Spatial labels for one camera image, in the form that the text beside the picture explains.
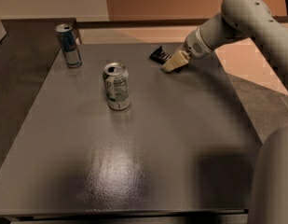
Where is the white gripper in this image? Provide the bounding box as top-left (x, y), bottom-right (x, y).
top-left (161, 27), bottom-right (213, 73)

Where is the black rxbar chocolate bar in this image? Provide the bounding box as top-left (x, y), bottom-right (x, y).
top-left (149, 47), bottom-right (171, 67)

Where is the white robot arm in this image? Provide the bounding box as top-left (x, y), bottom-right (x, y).
top-left (162, 0), bottom-right (288, 224)

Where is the white green 7up can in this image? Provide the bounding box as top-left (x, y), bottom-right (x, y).
top-left (103, 63), bottom-right (130, 110)

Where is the blue silver Red Bull can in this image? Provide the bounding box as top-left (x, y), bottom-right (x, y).
top-left (55, 23), bottom-right (82, 68)

